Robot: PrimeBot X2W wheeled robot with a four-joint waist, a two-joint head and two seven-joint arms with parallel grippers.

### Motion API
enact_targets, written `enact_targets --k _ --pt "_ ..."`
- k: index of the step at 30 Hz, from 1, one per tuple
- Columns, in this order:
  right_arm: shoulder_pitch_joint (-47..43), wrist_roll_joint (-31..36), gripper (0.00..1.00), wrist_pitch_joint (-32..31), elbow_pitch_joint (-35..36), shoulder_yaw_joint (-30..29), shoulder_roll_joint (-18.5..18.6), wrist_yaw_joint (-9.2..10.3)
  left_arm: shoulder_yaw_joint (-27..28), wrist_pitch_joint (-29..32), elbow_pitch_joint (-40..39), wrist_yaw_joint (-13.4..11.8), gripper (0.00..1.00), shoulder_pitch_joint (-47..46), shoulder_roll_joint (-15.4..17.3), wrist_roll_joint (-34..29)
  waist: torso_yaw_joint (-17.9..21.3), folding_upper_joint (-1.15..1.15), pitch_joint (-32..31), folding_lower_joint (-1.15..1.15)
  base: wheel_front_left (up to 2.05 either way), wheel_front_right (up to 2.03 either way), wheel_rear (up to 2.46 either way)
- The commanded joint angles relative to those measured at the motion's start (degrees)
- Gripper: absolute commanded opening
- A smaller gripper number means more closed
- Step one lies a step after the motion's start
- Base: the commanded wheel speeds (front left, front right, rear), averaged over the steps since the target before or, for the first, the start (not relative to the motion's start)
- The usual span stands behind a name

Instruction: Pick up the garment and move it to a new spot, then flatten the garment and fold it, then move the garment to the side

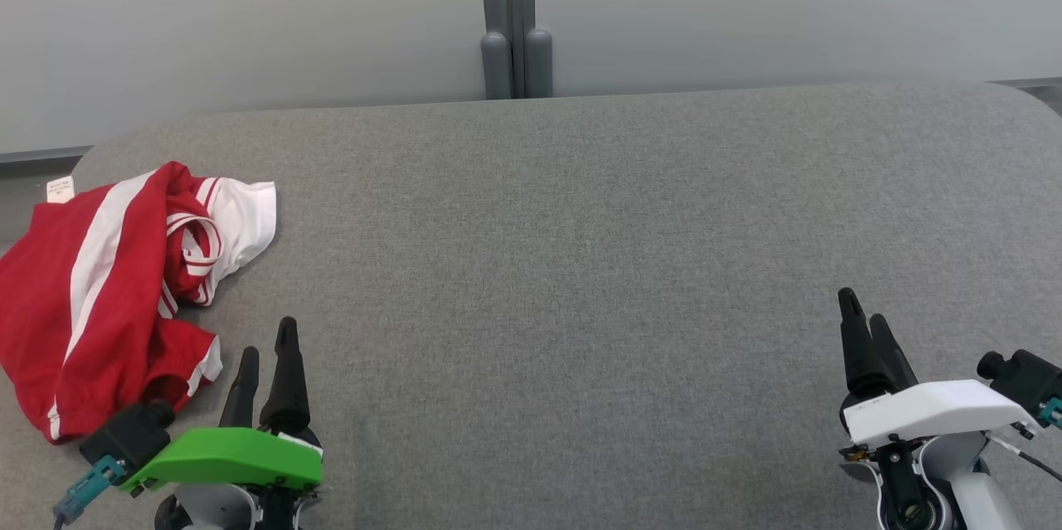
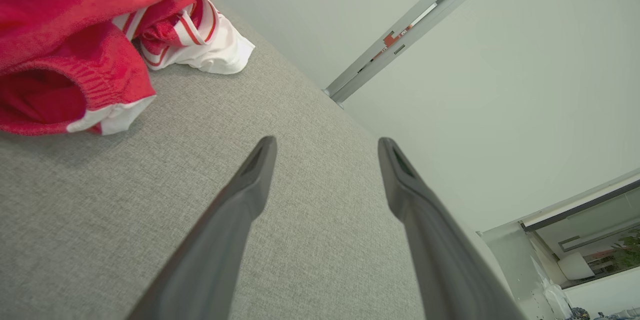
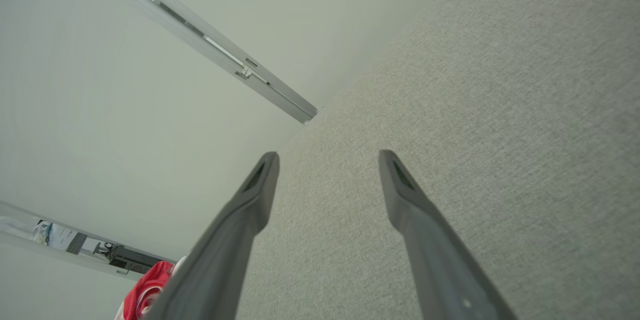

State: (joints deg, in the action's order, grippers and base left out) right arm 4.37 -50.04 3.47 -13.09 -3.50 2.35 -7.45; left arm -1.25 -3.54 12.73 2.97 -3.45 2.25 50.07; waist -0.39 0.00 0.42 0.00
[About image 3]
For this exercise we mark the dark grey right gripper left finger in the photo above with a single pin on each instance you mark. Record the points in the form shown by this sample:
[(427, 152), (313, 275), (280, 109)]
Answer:
[(220, 260)]

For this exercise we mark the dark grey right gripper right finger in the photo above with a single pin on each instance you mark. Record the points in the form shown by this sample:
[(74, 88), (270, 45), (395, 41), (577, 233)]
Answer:
[(440, 265)]

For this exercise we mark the red and white shirt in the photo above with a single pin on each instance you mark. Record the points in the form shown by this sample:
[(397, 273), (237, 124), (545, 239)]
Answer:
[(145, 285)]

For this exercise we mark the black equipment box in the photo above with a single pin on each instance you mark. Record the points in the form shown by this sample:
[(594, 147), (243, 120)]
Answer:
[(132, 260)]

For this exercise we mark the white ceiling curtain track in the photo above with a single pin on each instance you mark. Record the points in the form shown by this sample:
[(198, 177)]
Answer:
[(200, 34)]

